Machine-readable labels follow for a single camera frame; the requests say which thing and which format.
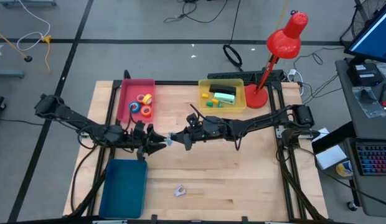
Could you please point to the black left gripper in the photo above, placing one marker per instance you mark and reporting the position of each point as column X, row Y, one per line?
column 138, row 138

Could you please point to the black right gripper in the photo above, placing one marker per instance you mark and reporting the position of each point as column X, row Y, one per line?
column 213, row 130

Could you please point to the orange tape roll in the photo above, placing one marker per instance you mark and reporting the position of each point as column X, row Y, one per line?
column 142, row 111

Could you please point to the blue tape roll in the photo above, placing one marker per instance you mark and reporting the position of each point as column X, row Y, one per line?
column 131, row 107

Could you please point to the red tape roll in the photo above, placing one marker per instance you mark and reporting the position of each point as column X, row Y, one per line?
column 139, row 98

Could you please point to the mint green stapler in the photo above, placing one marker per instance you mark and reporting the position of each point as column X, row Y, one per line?
column 225, row 99

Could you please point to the black stapler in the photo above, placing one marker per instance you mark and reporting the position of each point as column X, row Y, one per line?
column 222, row 89

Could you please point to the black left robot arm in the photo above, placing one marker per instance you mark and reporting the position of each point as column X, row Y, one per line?
column 71, row 119

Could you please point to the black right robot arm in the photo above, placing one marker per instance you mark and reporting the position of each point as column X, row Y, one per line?
column 258, row 121

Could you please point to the grey clip bottom left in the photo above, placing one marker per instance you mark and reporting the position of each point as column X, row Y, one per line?
column 179, row 191

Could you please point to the blue plastic bin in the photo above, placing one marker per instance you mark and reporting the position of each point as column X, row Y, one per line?
column 123, row 189

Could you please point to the pink plastic bin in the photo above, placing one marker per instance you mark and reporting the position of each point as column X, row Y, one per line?
column 126, row 93

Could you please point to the yellow plastic bin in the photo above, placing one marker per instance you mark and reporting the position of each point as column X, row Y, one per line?
column 239, row 90

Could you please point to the black power strip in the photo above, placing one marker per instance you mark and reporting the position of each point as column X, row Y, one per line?
column 236, row 76

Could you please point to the white power adapter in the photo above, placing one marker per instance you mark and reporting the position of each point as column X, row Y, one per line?
column 293, row 74

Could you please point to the red desk lamp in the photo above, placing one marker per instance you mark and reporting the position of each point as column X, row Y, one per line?
column 284, row 40

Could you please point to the white box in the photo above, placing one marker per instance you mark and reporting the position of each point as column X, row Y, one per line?
column 331, row 157

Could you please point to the yellow blue round object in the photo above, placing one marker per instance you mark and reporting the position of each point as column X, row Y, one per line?
column 344, row 169

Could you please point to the grey desk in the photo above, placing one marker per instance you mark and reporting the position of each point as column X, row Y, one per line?
column 361, row 127

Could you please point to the clear plastic bag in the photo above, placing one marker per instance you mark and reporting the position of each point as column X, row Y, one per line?
column 369, row 102

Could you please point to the backlit keyboard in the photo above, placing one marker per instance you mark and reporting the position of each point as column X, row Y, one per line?
column 375, row 158

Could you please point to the black mini computer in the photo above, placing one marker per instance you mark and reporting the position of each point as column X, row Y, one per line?
column 364, row 74

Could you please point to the computer monitor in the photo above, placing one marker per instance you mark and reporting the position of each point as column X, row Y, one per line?
column 373, row 40

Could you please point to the black fan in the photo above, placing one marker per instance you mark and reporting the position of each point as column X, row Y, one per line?
column 364, row 15

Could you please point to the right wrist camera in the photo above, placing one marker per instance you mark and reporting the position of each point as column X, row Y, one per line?
column 193, row 120

